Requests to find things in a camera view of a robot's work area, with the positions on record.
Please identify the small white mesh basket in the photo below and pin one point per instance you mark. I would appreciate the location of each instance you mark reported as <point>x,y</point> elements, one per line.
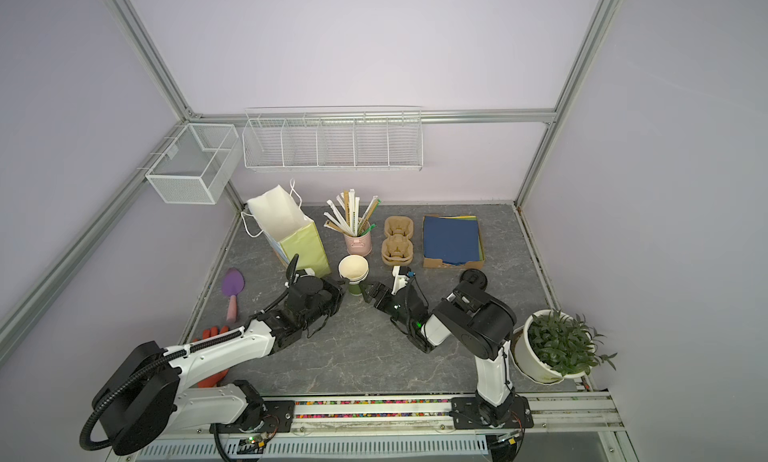
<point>197,164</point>

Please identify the brown pulp cup carrier stack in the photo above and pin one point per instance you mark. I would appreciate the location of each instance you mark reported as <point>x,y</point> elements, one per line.
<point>397,247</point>

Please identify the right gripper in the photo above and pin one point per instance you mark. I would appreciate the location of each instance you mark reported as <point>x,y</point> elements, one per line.
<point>378,294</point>

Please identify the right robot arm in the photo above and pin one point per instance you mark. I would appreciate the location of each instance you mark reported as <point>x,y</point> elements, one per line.
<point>479,321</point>

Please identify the black paper cup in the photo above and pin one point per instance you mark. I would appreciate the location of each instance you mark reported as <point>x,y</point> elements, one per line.
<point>354,268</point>

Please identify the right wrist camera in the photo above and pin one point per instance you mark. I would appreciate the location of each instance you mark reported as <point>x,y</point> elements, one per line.
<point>401,276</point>

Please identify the green paper cup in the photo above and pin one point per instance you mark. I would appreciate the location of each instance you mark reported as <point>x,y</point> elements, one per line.
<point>354,288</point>

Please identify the cardboard tray with napkins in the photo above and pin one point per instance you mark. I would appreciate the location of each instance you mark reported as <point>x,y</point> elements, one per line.
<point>452,241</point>

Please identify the green paper gift bag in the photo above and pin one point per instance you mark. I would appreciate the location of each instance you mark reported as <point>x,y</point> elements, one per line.
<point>278,216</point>

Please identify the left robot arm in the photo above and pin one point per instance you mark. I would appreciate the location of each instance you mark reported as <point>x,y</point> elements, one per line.
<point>159,388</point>

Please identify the green wrapped straw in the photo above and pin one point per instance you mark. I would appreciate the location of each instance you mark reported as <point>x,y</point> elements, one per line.
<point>368,229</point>

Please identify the wide white wire basket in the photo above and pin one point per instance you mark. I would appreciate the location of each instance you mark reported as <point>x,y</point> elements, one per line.
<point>333,138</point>

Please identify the pink metal straw bucket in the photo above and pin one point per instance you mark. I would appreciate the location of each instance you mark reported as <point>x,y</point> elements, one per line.
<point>359,245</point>

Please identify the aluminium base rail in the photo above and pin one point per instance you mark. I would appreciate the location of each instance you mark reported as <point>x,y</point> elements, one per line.
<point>353,428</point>

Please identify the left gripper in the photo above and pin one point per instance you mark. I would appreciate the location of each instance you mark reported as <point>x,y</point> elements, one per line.
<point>333,285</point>

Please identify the potted green plant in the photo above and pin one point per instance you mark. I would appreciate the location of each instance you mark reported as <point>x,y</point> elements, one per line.
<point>552,347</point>

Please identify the white wrapped straw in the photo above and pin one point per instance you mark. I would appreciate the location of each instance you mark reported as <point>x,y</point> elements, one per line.
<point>352,211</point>

